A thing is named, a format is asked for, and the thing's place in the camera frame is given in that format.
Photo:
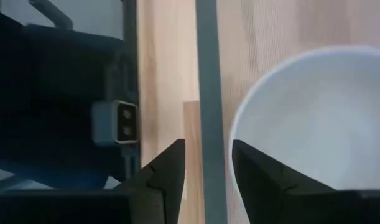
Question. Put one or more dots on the white ribbed bowl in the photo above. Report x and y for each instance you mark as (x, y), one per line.
(317, 124)

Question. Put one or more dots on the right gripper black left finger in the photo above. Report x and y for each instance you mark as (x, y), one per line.
(164, 186)

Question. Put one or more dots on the grey metal frame bar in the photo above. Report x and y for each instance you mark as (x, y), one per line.
(53, 14)

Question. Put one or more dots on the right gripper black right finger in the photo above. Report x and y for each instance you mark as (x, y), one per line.
(270, 193)

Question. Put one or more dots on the beige woven placemat grey border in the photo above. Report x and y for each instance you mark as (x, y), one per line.
(239, 46)

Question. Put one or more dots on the grey table-level camera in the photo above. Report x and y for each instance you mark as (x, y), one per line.
(115, 123)

